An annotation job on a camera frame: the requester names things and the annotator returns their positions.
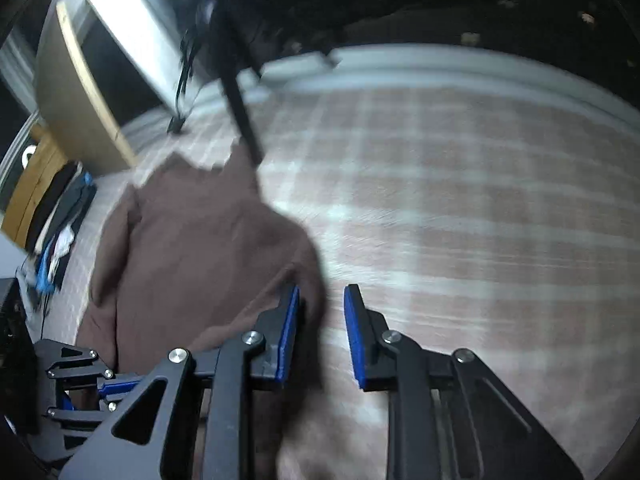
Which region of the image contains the light wooden cabinet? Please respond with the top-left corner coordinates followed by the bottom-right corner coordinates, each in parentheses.
top-left (35, 0), bottom-right (138, 176)

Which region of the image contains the black power adapter cable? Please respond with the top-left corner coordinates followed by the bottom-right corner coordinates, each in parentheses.
top-left (166, 0), bottom-right (211, 135)

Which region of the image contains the white mattress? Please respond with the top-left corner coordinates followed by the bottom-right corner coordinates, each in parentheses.
top-left (240, 42), bottom-right (640, 126)

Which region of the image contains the yellow wooden frame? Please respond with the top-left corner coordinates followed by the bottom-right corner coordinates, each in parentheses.
top-left (0, 125), bottom-right (68, 251)

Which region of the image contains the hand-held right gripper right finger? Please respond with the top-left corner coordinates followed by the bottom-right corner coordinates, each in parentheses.
top-left (343, 284), bottom-right (583, 480)

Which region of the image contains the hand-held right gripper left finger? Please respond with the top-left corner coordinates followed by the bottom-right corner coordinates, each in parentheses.
top-left (60, 284), bottom-right (301, 480)

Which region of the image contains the brown fleece garment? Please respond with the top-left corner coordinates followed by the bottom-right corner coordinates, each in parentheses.
top-left (77, 142), bottom-right (331, 480)

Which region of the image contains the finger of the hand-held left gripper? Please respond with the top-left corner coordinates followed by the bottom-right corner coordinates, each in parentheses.
top-left (34, 339), bottom-right (146, 397)
top-left (46, 396), bottom-right (123, 432)

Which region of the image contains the plaid blanket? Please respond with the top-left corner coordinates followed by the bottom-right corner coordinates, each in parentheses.
top-left (50, 45), bottom-right (640, 480)

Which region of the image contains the black tripod stand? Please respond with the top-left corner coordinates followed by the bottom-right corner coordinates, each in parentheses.
top-left (170, 0), bottom-right (341, 166)

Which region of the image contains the pile of folded clothes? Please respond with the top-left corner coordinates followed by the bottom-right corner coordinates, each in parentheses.
top-left (20, 160), bottom-right (98, 296)

